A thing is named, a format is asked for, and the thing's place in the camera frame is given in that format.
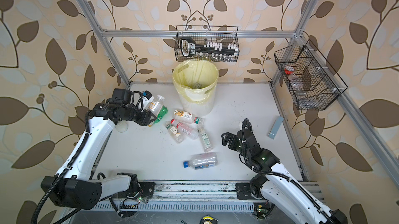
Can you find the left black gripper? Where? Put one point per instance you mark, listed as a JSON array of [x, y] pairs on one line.
[[146, 119]]

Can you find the blue cap crushed bottle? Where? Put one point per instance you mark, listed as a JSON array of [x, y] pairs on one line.
[[201, 161]]

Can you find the yellow plastic bin liner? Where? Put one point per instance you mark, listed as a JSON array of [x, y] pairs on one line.
[[189, 72]]

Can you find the black socket set holder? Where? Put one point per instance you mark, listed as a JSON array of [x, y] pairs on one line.
[[190, 48]]

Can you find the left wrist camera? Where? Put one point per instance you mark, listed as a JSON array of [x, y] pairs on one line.
[[145, 99]]

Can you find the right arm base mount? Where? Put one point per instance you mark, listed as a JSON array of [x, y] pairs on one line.
[[246, 191]]

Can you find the black wire basket rear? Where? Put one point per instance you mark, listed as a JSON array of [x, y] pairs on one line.
[[202, 33]]

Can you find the yellow black tape measure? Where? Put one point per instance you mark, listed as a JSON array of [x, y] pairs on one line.
[[208, 220]]

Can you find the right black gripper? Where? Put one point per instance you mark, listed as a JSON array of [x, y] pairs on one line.
[[234, 139]]

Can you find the white cylinder at edge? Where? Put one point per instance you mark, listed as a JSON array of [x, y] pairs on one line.
[[122, 126]]

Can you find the grey blue rectangular block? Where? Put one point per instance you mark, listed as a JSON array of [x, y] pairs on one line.
[[275, 128]]

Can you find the green label clear bottle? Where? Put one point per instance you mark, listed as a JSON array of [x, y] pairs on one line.
[[205, 140]]

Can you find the orange label clear bottle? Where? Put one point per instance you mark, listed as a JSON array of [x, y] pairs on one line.
[[186, 117]]

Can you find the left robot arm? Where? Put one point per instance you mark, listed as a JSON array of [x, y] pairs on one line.
[[72, 185]]

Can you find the black wire basket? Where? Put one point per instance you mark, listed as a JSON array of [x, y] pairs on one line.
[[315, 84], [202, 33]]

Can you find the pink label clear bottle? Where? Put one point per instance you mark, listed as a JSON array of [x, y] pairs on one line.
[[185, 129]]

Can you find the white ribbed waste bin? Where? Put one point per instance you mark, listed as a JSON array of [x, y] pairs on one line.
[[199, 110]]

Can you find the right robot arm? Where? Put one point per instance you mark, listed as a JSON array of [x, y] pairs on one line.
[[274, 182]]

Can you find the green cap square bottle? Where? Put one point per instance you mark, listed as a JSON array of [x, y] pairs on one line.
[[174, 133]]

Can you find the clear bluish water bottle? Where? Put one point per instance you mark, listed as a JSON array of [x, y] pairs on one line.
[[197, 85]]

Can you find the red capped jar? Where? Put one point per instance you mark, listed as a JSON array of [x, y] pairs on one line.
[[288, 70]]

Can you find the green soda bottle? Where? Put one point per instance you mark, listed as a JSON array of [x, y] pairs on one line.
[[163, 112]]

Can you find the black wire basket right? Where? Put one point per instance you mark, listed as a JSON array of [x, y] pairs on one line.
[[315, 84]]

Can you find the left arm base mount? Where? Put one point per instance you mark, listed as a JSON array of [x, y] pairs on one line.
[[142, 189]]

